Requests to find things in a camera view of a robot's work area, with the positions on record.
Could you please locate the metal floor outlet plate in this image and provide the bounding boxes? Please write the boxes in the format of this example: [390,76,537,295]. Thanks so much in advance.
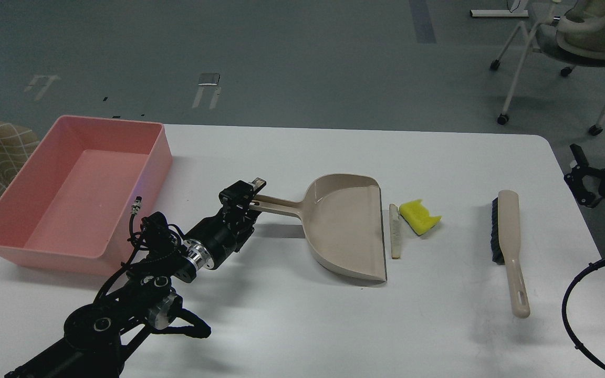
[197,72,221,87]

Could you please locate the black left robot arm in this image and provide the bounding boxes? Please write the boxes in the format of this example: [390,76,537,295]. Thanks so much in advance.
[7,178,266,377]

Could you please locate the beige plastic dustpan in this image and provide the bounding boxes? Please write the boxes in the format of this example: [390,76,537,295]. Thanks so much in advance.
[250,174,388,283]

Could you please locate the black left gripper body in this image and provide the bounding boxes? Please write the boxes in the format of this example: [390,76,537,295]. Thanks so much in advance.
[185,210,255,270]

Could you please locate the white office chair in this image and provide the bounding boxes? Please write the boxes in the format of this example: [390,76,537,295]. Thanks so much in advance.
[489,1,605,136]

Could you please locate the beige hand brush black bristles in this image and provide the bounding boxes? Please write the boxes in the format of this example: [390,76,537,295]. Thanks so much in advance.
[490,190,530,319]

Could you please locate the yellow sponge piece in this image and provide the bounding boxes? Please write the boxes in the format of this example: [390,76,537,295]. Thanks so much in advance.
[398,199,442,236]

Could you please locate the pink plastic bin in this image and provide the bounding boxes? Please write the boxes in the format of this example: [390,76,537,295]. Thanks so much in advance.
[0,115,173,277]

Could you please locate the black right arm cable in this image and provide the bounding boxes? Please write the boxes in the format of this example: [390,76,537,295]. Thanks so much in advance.
[561,253,605,378]

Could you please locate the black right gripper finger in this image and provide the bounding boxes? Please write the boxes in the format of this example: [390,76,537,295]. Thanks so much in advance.
[564,144,605,208]

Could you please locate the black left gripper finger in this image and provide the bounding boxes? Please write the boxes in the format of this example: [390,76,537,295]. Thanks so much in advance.
[218,178,267,216]

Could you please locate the white bread slice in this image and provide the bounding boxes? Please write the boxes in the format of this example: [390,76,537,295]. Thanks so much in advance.
[389,203,402,260]

